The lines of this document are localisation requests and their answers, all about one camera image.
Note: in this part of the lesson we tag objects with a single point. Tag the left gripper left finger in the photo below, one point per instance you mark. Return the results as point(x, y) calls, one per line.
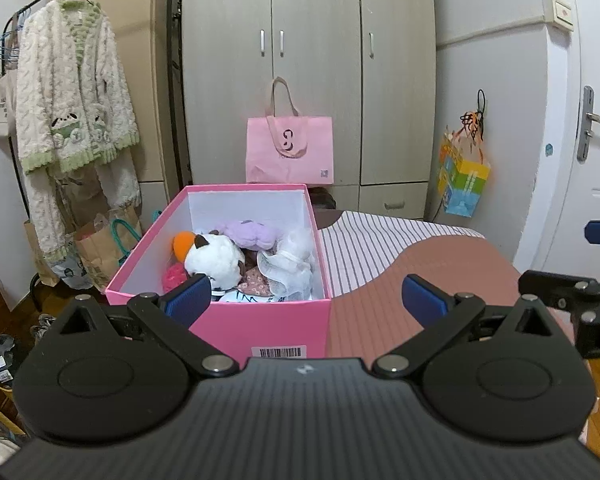
point(169, 318)

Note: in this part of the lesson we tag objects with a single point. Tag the pink tote bag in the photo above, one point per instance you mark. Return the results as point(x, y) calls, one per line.
point(289, 149)

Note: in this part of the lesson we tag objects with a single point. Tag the striped cloth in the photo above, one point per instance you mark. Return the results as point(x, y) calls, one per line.
point(358, 247)

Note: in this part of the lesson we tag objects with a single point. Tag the blue wet wipes pack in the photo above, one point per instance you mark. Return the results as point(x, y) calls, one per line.
point(235, 296)

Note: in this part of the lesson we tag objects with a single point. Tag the white fluffy plush toy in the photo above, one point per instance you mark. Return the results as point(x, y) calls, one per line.
point(289, 266)

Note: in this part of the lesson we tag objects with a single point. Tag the cream green knit cardigan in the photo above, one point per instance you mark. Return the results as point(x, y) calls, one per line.
point(73, 111)

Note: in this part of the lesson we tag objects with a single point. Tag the black clothes rack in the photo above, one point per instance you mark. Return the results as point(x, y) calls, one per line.
point(148, 34)

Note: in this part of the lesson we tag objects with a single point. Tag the pink cardboard storage box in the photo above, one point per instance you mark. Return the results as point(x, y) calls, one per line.
point(284, 330)

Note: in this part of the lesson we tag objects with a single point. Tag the orange plush ball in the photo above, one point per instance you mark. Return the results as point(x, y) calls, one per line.
point(181, 244)

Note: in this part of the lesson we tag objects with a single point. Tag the pink fluffy strawberry plush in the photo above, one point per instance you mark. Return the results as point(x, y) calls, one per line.
point(173, 276)

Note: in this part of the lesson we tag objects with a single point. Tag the brown paper bag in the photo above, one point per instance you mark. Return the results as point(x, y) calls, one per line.
point(96, 248)

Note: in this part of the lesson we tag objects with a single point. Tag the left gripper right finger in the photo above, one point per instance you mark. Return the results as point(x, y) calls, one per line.
point(444, 318)

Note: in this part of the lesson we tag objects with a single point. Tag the purple plush toy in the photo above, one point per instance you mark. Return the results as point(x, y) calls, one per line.
point(250, 235)

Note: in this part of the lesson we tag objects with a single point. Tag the pink floral fabric scrunchie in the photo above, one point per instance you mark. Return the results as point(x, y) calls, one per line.
point(254, 283)

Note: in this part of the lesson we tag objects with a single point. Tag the silver door handle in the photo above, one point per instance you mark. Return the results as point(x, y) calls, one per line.
point(587, 119)

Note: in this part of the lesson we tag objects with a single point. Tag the grey wooden wardrobe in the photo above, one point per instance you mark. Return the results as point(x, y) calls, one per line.
point(368, 65)

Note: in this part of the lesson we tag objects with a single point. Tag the blue wire hangers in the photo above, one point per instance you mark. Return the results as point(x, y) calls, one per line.
point(9, 50)

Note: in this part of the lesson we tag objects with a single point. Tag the colourful paper gift bag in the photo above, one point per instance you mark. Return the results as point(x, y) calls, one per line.
point(463, 172)

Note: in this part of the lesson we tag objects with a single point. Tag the white wall switch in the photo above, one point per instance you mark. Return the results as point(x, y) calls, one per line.
point(559, 14)

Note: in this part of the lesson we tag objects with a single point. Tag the teal gift bag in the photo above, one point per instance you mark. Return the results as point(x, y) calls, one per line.
point(125, 238)

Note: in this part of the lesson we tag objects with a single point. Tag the white brown plush toy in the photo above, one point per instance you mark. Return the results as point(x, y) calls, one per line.
point(216, 256)

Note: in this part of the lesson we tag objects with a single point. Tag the white door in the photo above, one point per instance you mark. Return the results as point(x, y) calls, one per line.
point(565, 202)

